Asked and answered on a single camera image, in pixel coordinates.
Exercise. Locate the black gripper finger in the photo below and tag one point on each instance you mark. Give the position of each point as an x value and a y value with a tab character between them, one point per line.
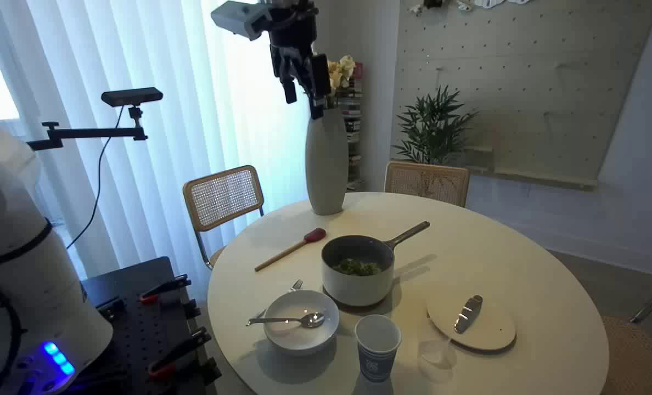
289	86
321	89

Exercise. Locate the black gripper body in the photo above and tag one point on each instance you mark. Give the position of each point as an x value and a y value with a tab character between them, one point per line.
292	37

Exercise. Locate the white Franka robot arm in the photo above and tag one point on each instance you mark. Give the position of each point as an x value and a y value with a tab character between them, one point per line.
25	277

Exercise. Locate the cream flower bouquet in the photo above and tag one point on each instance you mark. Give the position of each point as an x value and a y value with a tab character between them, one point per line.
341	73

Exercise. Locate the narrow bookshelf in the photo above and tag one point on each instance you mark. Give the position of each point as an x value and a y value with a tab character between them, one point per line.
354	145

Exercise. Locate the tall ribbed white vase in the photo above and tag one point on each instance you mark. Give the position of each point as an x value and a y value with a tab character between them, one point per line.
325	168

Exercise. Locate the white sheer curtain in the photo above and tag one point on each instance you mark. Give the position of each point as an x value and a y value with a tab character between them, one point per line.
194	89

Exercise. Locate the green potted plant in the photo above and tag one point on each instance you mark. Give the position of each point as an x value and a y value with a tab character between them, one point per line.
433	129

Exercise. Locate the rattan back chair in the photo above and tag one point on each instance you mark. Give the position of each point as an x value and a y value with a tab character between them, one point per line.
223	197
426	183

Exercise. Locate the green broccoli and rice food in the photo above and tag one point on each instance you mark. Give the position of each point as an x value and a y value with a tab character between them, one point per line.
359	267

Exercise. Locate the metal spoon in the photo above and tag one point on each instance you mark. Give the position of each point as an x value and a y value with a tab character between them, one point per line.
312	320

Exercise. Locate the red and black clamp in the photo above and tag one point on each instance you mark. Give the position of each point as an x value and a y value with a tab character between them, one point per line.
178	352
163	291

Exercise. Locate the white bowl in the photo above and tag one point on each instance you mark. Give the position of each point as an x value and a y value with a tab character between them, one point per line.
289	338

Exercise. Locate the blue and white paper cup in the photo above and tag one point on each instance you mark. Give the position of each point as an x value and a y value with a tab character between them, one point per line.
375	358

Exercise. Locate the black perforated workbench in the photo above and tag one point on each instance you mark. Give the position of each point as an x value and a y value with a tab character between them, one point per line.
138	331

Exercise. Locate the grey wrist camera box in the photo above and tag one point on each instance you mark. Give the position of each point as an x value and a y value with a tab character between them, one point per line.
238	19

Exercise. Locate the black stereo camera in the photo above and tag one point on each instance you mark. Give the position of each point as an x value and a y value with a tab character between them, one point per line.
129	97

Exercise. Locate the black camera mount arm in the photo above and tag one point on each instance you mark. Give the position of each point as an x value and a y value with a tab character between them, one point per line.
90	133

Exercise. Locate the grey wall pegboard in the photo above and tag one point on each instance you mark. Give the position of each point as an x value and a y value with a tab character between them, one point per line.
551	81

